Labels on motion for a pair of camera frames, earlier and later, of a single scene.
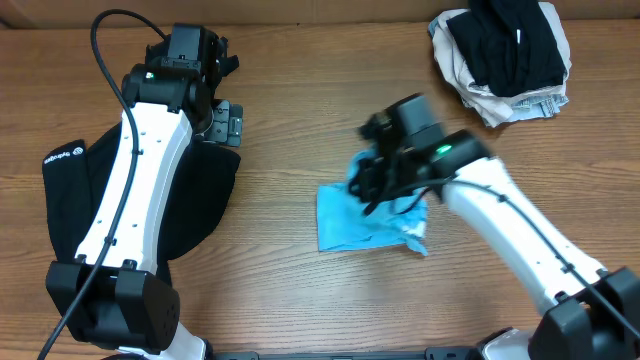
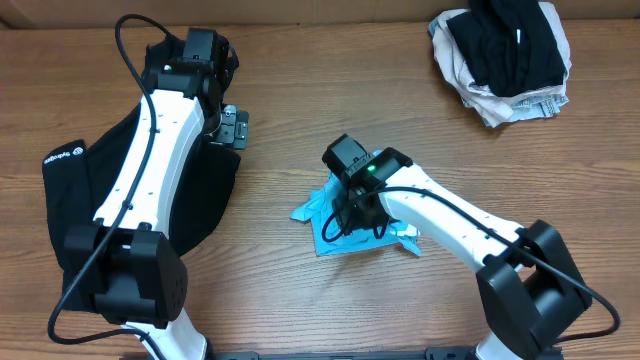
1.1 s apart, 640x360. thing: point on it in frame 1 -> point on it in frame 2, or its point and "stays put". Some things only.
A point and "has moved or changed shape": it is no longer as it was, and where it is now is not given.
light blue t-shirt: (344, 224) has moved or changed shape
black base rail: (431, 353) stays put
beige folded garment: (491, 109) stays put
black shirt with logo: (205, 183) stays put
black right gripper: (371, 178) -> (353, 220)
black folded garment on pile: (511, 44) stays put
